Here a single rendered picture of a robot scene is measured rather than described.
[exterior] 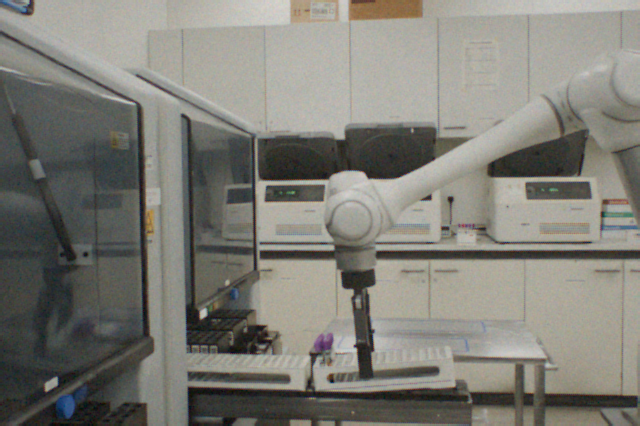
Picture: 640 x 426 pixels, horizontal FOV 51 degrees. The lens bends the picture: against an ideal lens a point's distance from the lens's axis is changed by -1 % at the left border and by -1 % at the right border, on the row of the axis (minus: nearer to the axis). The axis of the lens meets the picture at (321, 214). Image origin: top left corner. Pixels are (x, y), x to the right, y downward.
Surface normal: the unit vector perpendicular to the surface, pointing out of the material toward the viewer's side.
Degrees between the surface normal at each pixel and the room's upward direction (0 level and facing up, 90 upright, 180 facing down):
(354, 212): 94
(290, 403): 90
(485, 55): 89
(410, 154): 142
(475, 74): 90
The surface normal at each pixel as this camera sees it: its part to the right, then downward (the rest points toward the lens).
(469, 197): -0.13, 0.05
